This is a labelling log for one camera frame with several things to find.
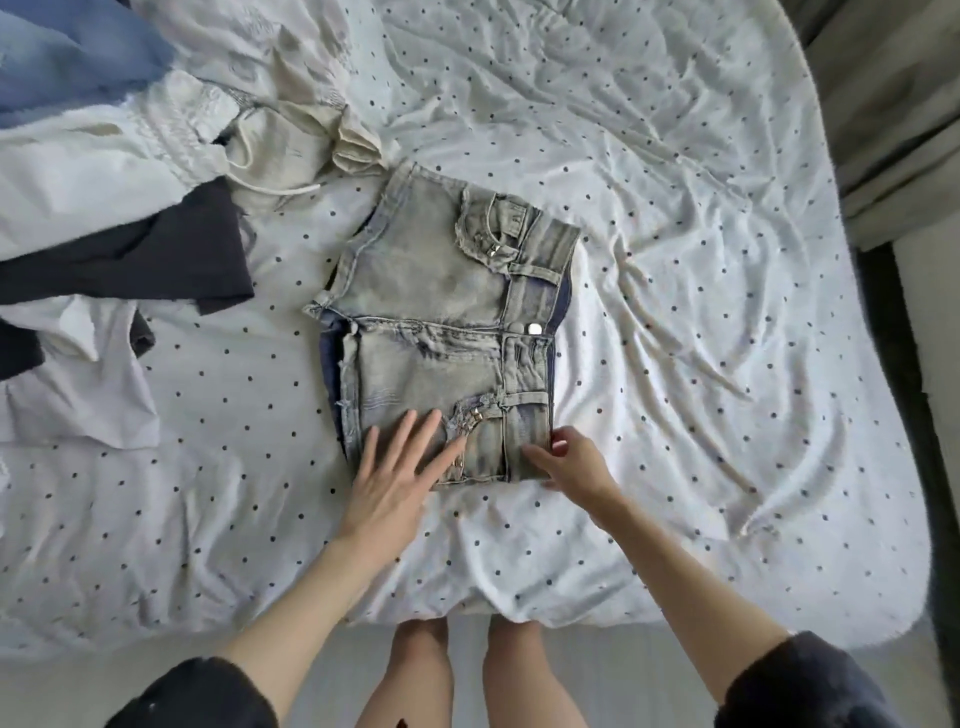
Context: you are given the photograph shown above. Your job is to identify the white dotted bed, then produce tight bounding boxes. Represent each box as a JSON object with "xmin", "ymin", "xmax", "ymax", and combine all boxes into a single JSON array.
[{"xmin": 0, "ymin": 0, "xmax": 935, "ymax": 662}]

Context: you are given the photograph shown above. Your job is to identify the person's right forearm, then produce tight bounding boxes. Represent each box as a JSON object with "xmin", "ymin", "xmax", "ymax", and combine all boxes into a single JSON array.
[{"xmin": 592, "ymin": 487, "xmax": 789, "ymax": 707}]

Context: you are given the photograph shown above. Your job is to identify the dark denim jeans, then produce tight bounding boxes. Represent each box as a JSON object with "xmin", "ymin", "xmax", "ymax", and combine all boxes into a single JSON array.
[{"xmin": 0, "ymin": 307, "xmax": 158, "ymax": 381}]

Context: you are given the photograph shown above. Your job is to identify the person's left forearm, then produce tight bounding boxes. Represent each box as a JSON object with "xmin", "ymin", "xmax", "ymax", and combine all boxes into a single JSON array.
[{"xmin": 217, "ymin": 532, "xmax": 399, "ymax": 728}]

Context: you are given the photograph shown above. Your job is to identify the striped beige curtain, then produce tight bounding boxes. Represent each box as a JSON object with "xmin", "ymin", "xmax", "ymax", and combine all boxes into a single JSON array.
[{"xmin": 780, "ymin": 0, "xmax": 960, "ymax": 252}]

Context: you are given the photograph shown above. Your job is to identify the person's left hand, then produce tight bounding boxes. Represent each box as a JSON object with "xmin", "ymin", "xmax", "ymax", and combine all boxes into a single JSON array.
[{"xmin": 337, "ymin": 408, "xmax": 470, "ymax": 569}]

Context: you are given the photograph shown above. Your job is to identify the person's black left sleeve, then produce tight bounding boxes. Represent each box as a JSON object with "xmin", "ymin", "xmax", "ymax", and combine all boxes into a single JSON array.
[{"xmin": 105, "ymin": 655, "xmax": 282, "ymax": 728}]

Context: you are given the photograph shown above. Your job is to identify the person's lower leg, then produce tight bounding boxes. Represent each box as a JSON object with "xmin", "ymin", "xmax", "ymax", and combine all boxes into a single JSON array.
[
  {"xmin": 357, "ymin": 615, "xmax": 455, "ymax": 728},
  {"xmin": 483, "ymin": 615, "xmax": 590, "ymax": 728}
]

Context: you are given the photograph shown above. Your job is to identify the person's right hand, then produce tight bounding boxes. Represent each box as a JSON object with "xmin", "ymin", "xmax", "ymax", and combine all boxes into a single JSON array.
[{"xmin": 520, "ymin": 426, "xmax": 624, "ymax": 521}]

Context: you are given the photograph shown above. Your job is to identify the black garment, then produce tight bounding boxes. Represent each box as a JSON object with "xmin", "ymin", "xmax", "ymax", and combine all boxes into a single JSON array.
[{"xmin": 0, "ymin": 177, "xmax": 257, "ymax": 318}]

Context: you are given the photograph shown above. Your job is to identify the light grey smocked garment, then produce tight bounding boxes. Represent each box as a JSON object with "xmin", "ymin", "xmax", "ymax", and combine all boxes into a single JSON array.
[{"xmin": 0, "ymin": 295, "xmax": 164, "ymax": 452}]

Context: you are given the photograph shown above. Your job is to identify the cream patterned pyjama top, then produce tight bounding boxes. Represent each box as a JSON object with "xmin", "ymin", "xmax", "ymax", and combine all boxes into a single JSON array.
[{"xmin": 127, "ymin": 0, "xmax": 362, "ymax": 110}]

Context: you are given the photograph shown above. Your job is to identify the grey denim shorts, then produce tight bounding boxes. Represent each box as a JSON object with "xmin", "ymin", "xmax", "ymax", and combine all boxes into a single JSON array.
[{"xmin": 304, "ymin": 160, "xmax": 584, "ymax": 488}]

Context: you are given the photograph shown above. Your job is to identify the person's black right sleeve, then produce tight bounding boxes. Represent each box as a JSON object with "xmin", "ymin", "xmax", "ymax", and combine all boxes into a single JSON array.
[{"xmin": 715, "ymin": 630, "xmax": 909, "ymax": 728}]

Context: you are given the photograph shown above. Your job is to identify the person's black sleeve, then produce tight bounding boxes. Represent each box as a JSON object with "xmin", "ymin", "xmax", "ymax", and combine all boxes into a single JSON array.
[
  {"xmin": 715, "ymin": 630, "xmax": 909, "ymax": 728},
  {"xmin": 105, "ymin": 655, "xmax": 282, "ymax": 728}
]

